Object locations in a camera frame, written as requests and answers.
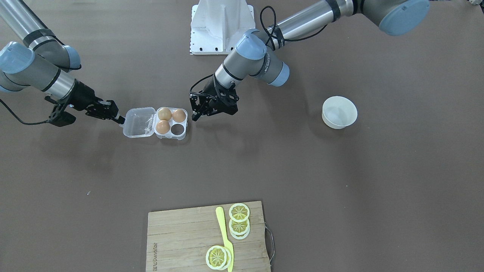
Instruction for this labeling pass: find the white round bowl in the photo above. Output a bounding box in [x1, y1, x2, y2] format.
[321, 96, 358, 129]

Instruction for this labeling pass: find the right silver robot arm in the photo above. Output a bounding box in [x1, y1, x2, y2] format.
[0, 0, 126, 127]

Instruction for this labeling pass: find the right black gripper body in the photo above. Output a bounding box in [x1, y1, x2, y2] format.
[68, 80, 119, 119]

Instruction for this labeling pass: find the lemon slice bottom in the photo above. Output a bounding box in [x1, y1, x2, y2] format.
[205, 246, 233, 270]

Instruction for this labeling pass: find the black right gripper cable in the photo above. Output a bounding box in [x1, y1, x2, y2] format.
[0, 98, 51, 126]

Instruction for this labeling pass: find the clear plastic egg box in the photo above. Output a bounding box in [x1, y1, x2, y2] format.
[120, 107, 188, 141]

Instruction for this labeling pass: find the bamboo cutting board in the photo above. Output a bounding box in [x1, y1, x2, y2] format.
[145, 201, 271, 272]

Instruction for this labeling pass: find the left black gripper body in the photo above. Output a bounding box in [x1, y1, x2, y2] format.
[198, 74, 239, 116]

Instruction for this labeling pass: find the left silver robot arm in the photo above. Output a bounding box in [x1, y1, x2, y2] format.
[189, 0, 430, 122]

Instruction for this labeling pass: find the brown egg slot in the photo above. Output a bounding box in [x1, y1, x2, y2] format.
[157, 107, 172, 122]
[155, 119, 171, 134]

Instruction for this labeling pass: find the brown egg front slot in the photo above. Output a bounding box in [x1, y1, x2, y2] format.
[155, 119, 171, 134]

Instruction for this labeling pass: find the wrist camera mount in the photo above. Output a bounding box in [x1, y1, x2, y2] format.
[189, 91, 213, 115]
[44, 95, 76, 127]

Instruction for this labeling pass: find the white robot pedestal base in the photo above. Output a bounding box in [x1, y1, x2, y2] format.
[189, 0, 256, 55]

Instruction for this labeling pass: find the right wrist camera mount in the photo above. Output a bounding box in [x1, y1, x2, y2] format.
[44, 95, 76, 127]

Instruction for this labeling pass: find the lemon slice top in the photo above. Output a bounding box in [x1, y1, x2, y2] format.
[229, 203, 250, 223]

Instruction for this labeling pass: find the brown egg from bowl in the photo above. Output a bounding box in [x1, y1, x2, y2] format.
[172, 108, 186, 123]

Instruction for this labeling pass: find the yellow plastic knife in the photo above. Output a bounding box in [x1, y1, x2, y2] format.
[216, 206, 235, 272]

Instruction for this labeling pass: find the brown egg rear slot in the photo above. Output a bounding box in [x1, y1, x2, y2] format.
[157, 107, 172, 122]

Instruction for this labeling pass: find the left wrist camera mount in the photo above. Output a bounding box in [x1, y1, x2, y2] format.
[189, 91, 213, 115]

